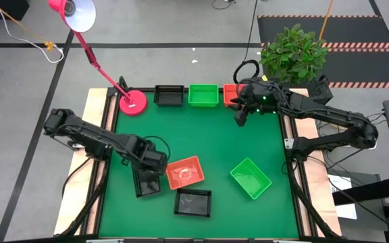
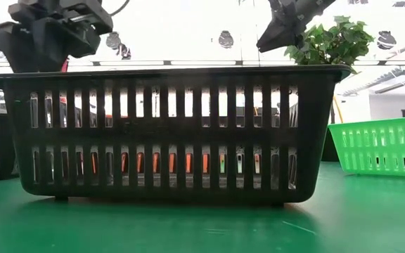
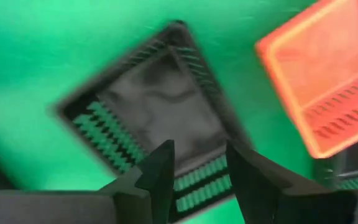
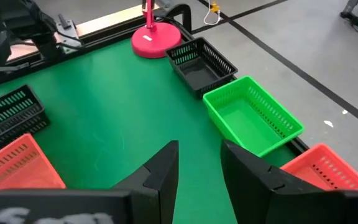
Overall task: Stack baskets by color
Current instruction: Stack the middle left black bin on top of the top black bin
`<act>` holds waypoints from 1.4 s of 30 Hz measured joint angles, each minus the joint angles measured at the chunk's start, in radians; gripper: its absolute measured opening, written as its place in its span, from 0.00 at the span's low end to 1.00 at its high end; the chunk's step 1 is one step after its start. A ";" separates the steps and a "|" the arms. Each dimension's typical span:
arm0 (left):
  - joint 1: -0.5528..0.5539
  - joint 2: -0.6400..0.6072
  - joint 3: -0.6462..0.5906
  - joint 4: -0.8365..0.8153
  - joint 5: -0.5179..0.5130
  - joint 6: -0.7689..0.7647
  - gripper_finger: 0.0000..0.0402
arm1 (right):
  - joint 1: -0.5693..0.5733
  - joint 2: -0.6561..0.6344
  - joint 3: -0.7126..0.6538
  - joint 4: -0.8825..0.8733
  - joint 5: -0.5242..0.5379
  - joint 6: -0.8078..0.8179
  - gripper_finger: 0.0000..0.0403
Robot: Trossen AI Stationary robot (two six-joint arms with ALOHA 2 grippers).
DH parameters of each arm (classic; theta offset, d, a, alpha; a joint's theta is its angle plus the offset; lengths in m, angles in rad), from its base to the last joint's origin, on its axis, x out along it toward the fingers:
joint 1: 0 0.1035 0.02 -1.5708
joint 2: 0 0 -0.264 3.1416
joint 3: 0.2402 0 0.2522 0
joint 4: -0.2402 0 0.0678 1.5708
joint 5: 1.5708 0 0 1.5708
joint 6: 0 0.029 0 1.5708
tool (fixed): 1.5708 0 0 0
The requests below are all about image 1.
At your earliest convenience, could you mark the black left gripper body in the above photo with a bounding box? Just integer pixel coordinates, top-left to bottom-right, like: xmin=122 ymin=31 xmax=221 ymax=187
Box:
xmin=129 ymin=140 xmax=169 ymax=175

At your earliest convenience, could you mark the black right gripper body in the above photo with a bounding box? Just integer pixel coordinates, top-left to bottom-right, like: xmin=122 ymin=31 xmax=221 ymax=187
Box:
xmin=237 ymin=78 xmax=278 ymax=115

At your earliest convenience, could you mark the red plastic slotted basket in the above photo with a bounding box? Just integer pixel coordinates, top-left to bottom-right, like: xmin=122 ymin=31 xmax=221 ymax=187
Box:
xmin=165 ymin=155 xmax=205 ymax=190
xmin=223 ymin=84 xmax=246 ymax=107

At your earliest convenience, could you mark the black plastic slotted basket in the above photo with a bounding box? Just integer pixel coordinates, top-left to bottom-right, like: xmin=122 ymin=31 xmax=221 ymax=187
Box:
xmin=153 ymin=84 xmax=185 ymax=107
xmin=174 ymin=188 xmax=213 ymax=218
xmin=132 ymin=167 xmax=161 ymax=198

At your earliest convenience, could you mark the green plastic slotted basket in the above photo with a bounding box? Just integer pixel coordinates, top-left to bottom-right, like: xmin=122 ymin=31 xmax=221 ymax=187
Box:
xmin=230 ymin=157 xmax=272 ymax=200
xmin=188 ymin=84 xmax=219 ymax=108

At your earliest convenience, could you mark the black shelf beam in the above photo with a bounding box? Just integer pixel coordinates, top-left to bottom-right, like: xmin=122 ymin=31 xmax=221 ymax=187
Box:
xmin=332 ymin=175 xmax=389 ymax=207

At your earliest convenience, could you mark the green table mat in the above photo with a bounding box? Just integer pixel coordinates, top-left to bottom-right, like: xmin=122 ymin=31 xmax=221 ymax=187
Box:
xmin=98 ymin=91 xmax=300 ymax=239

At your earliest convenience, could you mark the green plant in black pot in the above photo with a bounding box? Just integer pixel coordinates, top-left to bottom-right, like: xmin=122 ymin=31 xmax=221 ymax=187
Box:
xmin=258 ymin=22 xmax=330 ymax=87

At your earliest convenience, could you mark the red desk lamp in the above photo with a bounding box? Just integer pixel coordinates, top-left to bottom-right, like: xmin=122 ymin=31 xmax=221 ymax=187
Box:
xmin=48 ymin=0 xmax=148 ymax=117

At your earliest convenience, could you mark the light wooden side board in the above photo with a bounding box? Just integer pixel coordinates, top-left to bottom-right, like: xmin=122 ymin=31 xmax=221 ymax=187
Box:
xmin=53 ymin=88 xmax=118 ymax=236
xmin=280 ymin=88 xmax=343 ymax=237

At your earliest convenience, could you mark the black mat with orange stripes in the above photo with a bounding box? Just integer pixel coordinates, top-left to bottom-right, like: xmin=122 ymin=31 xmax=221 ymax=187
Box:
xmin=257 ymin=14 xmax=389 ymax=90

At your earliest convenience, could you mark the white paper sheet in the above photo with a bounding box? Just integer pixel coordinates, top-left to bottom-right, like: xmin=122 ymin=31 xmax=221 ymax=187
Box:
xmin=328 ymin=173 xmax=358 ymax=220

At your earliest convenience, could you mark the black box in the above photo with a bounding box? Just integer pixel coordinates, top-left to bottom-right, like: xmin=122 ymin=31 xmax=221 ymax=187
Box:
xmin=0 ymin=0 xmax=30 ymax=21

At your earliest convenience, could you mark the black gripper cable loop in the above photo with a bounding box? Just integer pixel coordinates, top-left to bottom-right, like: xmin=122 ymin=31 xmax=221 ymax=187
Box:
xmin=142 ymin=134 xmax=172 ymax=163

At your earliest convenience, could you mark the black looped cable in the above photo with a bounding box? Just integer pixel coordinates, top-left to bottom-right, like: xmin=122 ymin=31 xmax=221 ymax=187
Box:
xmin=232 ymin=0 xmax=261 ymax=85

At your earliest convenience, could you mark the black aluminium table frame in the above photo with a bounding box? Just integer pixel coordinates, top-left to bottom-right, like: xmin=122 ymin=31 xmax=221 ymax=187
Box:
xmin=54 ymin=86 xmax=342 ymax=243

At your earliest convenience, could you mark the thin black floor cable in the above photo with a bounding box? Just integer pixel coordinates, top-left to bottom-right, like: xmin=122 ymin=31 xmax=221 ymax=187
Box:
xmin=211 ymin=0 xmax=238 ymax=10

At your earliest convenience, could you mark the black power cable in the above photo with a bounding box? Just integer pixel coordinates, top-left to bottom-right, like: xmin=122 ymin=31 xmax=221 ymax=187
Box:
xmin=326 ymin=148 xmax=366 ymax=169

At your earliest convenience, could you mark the white cable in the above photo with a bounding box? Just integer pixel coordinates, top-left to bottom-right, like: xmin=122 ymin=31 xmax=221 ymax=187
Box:
xmin=0 ymin=0 xmax=66 ymax=65

